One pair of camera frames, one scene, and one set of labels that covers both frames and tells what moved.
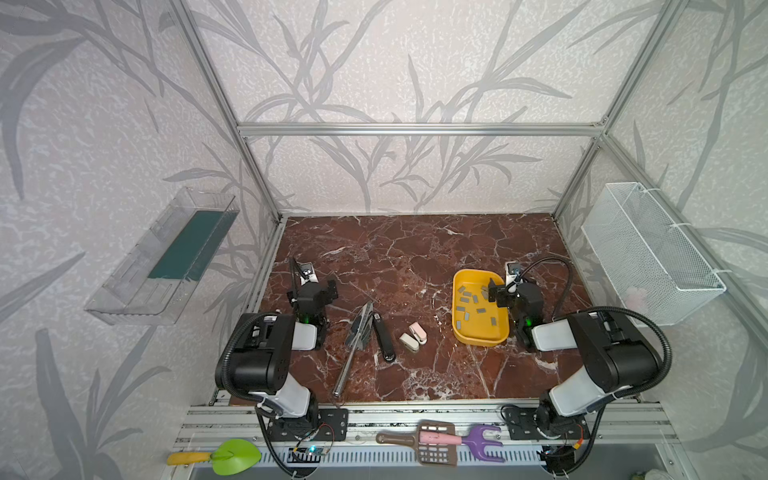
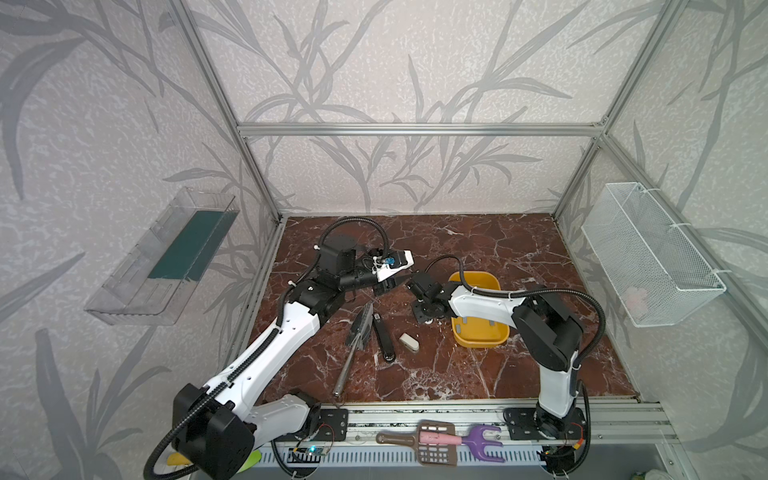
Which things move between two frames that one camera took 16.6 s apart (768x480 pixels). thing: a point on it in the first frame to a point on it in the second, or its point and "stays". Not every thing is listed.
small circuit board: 304,455 stays
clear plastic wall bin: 151,284 stays
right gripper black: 504,294 to 421,294
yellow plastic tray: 477,321 stays
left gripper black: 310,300 to 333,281
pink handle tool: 438,438 stays
